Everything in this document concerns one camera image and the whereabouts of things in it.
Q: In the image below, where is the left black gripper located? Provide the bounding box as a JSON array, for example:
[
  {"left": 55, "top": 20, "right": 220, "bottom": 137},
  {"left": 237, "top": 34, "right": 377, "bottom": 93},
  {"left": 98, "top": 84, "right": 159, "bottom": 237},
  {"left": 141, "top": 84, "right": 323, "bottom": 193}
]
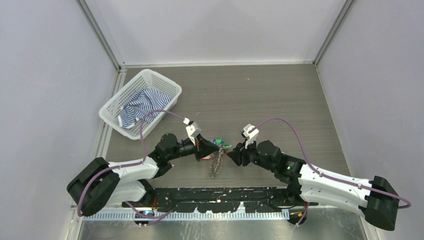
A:
[{"left": 167, "top": 134, "right": 219, "bottom": 162}]

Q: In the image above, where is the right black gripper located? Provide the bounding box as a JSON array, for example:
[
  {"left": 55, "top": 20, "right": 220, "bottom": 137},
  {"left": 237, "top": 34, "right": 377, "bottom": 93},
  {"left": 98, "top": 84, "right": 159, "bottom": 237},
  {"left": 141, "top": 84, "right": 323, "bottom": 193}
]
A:
[{"left": 227, "top": 136, "right": 276, "bottom": 173}]

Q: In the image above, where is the large metal keyring disc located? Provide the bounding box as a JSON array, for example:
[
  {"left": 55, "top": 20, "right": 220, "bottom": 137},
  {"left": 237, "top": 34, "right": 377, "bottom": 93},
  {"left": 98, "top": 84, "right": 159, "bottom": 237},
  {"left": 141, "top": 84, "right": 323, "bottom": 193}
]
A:
[{"left": 209, "top": 149, "right": 225, "bottom": 178}]

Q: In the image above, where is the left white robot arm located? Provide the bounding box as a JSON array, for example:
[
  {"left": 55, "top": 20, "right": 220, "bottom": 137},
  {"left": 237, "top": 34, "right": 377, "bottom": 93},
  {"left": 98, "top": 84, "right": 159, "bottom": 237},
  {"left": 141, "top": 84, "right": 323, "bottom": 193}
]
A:
[{"left": 66, "top": 133, "right": 220, "bottom": 217}]

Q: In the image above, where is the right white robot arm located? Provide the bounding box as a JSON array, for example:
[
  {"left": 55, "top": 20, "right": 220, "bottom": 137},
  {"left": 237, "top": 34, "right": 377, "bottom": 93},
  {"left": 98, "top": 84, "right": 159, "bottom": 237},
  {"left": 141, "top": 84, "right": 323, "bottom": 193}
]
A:
[{"left": 227, "top": 140, "right": 400, "bottom": 231}]

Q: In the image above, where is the blue white striped cloth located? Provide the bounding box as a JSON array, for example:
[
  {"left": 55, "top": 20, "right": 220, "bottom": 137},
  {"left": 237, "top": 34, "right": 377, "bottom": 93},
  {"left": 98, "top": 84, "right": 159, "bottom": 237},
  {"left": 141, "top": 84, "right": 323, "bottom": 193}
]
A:
[{"left": 117, "top": 88, "right": 172, "bottom": 129}]

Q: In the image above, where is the white plastic mesh basket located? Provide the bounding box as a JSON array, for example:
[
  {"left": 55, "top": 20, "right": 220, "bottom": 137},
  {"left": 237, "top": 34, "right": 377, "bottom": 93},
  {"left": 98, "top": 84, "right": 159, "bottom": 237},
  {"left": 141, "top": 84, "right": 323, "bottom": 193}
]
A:
[{"left": 98, "top": 69, "right": 182, "bottom": 140}]

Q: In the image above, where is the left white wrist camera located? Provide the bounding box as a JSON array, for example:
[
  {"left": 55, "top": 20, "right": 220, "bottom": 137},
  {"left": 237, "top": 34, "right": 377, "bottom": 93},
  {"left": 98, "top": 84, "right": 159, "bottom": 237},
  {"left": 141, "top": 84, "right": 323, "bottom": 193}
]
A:
[{"left": 183, "top": 117, "right": 202, "bottom": 145}]

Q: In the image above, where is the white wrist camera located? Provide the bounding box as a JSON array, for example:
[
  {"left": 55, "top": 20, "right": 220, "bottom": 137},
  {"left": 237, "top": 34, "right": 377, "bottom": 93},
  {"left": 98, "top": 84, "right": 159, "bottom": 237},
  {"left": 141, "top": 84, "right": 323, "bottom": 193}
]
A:
[
  {"left": 241, "top": 123, "right": 259, "bottom": 149},
  {"left": 183, "top": 117, "right": 202, "bottom": 145}
]

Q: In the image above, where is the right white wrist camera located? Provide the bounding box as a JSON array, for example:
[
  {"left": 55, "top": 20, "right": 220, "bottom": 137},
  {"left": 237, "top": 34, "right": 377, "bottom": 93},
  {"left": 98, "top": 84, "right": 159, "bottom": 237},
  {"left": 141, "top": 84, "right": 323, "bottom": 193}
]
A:
[{"left": 241, "top": 123, "right": 259, "bottom": 149}]

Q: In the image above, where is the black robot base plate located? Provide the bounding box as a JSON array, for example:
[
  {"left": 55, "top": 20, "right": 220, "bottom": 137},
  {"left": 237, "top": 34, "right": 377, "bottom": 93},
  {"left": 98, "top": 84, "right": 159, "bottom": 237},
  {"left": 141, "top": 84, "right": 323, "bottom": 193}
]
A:
[{"left": 130, "top": 187, "right": 305, "bottom": 214}]

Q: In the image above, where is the white slotted cable duct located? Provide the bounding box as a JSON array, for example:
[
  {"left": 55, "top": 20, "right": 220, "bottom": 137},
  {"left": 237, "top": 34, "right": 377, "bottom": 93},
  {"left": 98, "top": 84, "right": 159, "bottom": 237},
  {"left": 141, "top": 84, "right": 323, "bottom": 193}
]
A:
[{"left": 83, "top": 209, "right": 290, "bottom": 221}]

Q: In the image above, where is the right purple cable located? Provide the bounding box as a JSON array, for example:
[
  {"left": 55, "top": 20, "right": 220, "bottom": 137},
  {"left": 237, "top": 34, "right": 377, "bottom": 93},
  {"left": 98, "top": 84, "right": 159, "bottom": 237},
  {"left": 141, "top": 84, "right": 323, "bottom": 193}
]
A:
[{"left": 248, "top": 117, "right": 412, "bottom": 210}]

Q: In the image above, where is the purple cable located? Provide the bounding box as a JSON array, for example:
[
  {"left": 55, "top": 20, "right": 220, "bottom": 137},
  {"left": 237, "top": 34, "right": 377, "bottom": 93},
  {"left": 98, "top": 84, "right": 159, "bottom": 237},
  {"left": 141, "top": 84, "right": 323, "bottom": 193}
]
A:
[
  {"left": 76, "top": 109, "right": 190, "bottom": 218},
  {"left": 248, "top": 117, "right": 412, "bottom": 210}
]

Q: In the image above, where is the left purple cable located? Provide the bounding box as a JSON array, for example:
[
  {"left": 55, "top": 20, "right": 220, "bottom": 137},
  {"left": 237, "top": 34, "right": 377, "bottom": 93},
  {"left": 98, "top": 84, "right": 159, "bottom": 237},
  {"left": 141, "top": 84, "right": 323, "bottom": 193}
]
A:
[{"left": 76, "top": 109, "right": 190, "bottom": 218}]

